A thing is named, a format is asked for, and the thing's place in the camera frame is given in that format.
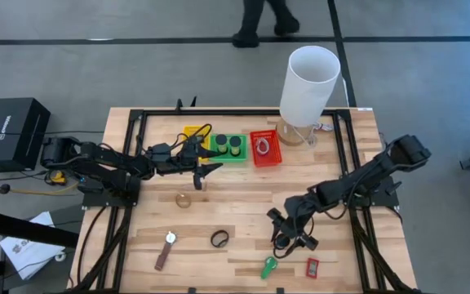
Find person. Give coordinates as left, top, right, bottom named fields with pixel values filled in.
left=231, top=0, right=301, bottom=49

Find silver metal band watch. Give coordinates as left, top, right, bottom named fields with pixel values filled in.
left=255, top=137, right=271, bottom=156

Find black box with white print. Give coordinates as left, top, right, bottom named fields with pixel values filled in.
left=0, top=96, right=51, bottom=172

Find white shade wooden base lamp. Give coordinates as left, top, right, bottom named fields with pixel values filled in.
left=276, top=44, right=341, bottom=147

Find white printed papers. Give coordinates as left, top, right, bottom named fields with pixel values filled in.
left=0, top=211, right=65, bottom=281

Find yellow plastic basket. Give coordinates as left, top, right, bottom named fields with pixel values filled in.
left=182, top=124, right=212, bottom=163

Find red plastic basket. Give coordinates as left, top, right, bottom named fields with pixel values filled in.
left=249, top=129, right=283, bottom=168

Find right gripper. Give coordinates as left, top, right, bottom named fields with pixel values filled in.
left=266, top=195, right=321, bottom=252

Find brown leather strap watch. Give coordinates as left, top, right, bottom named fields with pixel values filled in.
left=154, top=230, right=178, bottom=272

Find green sand hourglass marked three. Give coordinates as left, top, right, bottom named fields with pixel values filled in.
left=214, top=133, right=228, bottom=154

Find small green plastic gadget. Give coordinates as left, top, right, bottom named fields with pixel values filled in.
left=260, top=256, right=279, bottom=281

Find black metal beam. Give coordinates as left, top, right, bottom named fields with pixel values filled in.
left=0, top=209, right=80, bottom=249

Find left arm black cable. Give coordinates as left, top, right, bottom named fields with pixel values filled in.
left=169, top=123, right=214, bottom=153

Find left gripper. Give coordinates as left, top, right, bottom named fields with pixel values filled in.
left=177, top=131, right=224, bottom=192

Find black bracelet band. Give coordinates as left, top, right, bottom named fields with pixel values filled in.
left=210, top=229, right=231, bottom=249

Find yellow floor cable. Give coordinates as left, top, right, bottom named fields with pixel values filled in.
left=9, top=170, right=80, bottom=197

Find small red digital device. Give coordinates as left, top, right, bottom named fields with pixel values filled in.
left=305, top=256, right=321, bottom=279

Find glass hourglass black caps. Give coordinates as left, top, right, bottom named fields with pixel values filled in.
left=228, top=135, right=243, bottom=158

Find white lamp power cord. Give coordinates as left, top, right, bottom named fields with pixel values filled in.
left=291, top=121, right=335, bottom=148

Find green plastic basket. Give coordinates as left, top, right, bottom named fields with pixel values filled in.
left=208, top=133, right=248, bottom=163

